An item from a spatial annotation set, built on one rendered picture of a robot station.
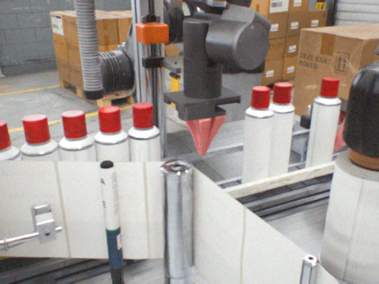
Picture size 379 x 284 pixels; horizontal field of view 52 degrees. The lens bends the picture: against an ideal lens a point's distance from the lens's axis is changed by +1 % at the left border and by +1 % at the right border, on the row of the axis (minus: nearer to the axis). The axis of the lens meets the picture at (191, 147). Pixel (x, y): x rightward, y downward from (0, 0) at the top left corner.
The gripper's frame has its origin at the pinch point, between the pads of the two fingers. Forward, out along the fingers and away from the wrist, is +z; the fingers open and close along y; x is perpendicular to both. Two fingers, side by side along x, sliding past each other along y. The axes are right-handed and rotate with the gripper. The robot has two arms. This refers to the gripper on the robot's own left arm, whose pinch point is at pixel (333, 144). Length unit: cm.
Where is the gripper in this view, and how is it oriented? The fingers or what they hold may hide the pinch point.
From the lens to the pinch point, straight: 88.5
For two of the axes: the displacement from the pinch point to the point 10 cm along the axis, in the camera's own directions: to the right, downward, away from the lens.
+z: -5.6, 8.3, 0.5
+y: 4.4, 3.5, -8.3
